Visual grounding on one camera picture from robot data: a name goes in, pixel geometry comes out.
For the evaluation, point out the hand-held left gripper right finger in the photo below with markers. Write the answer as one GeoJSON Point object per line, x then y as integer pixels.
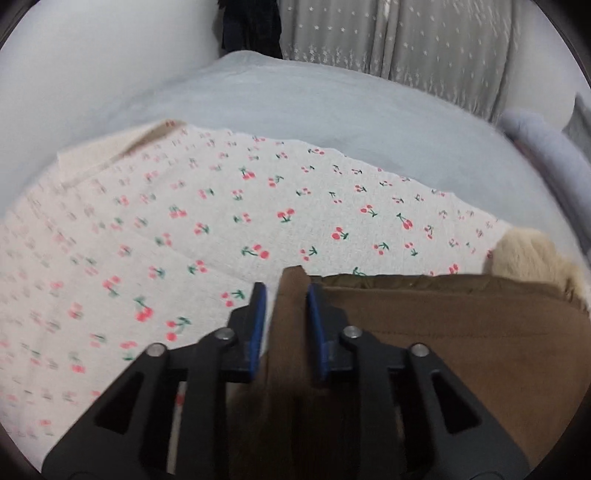
{"type": "Point", "coordinates": [317, 332]}

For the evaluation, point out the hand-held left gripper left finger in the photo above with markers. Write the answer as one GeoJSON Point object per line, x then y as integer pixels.
{"type": "Point", "coordinates": [257, 323]}

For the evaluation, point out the brown coat with fur collar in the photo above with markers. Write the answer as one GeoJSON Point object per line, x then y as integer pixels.
{"type": "Point", "coordinates": [461, 346]}

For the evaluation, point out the cherry print bed sheet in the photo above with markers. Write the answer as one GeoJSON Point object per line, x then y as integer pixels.
{"type": "Point", "coordinates": [184, 221]}

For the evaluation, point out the grey bed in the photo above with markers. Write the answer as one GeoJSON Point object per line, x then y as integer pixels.
{"type": "Point", "coordinates": [323, 106]}

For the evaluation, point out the dark hanging garment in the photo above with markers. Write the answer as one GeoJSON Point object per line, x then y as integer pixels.
{"type": "Point", "coordinates": [251, 25]}

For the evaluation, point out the light grey pillow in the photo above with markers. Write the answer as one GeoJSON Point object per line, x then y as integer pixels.
{"type": "Point", "coordinates": [549, 143]}

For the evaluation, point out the grey star print curtain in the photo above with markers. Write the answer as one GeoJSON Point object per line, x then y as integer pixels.
{"type": "Point", "coordinates": [415, 41]}

